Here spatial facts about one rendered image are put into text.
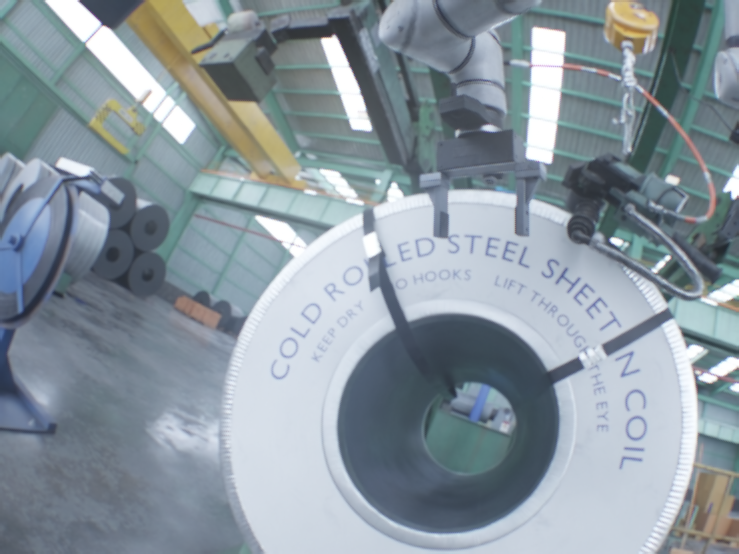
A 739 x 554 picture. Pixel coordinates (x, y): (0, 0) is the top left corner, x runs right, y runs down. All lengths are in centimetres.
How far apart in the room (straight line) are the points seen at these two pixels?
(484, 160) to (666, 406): 67
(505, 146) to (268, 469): 87
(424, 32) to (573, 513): 91
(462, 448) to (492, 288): 254
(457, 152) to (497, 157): 7
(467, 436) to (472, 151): 294
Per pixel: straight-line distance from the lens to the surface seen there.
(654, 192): 94
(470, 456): 337
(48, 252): 155
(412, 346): 95
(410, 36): 57
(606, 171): 97
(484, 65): 64
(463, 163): 60
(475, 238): 98
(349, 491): 93
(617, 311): 96
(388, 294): 92
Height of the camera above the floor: 79
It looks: 15 degrees up
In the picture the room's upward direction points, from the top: 24 degrees clockwise
